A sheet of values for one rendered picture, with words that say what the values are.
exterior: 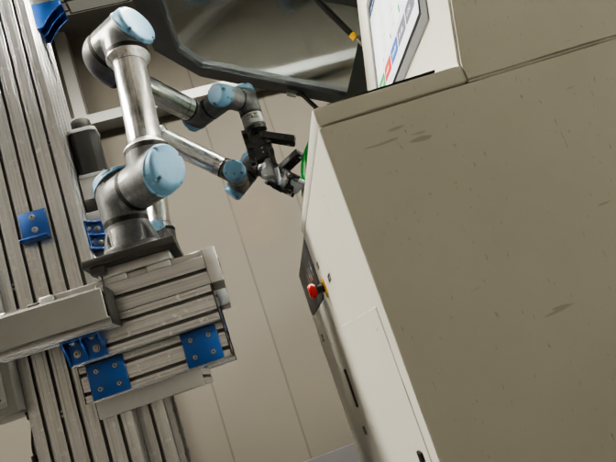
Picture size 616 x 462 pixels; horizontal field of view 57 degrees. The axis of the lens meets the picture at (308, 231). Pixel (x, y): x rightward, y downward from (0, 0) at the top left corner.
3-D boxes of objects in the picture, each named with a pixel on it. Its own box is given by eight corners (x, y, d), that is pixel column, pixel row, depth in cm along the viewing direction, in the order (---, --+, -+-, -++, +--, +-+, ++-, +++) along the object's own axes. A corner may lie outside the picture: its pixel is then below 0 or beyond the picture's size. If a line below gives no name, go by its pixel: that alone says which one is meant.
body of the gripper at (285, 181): (294, 198, 207) (273, 187, 214) (305, 177, 206) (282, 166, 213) (281, 192, 201) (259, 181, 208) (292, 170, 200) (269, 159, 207)
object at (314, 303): (313, 314, 206) (298, 273, 209) (324, 311, 207) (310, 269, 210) (323, 297, 146) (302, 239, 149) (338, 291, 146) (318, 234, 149)
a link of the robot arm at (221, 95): (203, 115, 182) (225, 120, 191) (227, 98, 176) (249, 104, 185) (195, 93, 183) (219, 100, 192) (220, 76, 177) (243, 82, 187)
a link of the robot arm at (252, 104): (225, 90, 191) (241, 95, 198) (234, 119, 189) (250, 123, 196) (241, 78, 187) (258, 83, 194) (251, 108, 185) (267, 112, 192)
